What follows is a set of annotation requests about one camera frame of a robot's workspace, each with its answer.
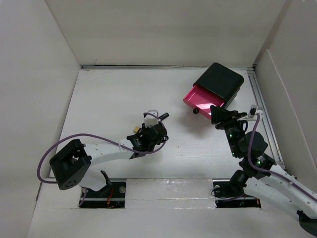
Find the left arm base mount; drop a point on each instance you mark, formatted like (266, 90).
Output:
(111, 196)

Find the black green-capped marker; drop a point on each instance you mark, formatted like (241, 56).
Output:
(164, 116)

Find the black mini drawer cabinet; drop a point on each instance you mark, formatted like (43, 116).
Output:
(221, 81)

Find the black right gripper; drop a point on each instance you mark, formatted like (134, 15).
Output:
(219, 114)

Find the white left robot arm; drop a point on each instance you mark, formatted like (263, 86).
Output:
(77, 163)

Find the pink top drawer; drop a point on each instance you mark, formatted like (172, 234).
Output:
(201, 100)

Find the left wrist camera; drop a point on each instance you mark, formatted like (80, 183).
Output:
(151, 118)

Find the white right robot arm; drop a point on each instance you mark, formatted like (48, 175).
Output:
(260, 176)

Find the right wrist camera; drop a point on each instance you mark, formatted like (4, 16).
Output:
(255, 111)

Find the aluminium rail right side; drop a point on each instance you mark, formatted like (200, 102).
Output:
(269, 133)

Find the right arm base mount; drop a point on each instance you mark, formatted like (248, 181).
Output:
(226, 197)

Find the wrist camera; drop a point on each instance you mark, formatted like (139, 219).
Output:
(255, 111)
(151, 118)

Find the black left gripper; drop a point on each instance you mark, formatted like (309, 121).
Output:
(144, 129)

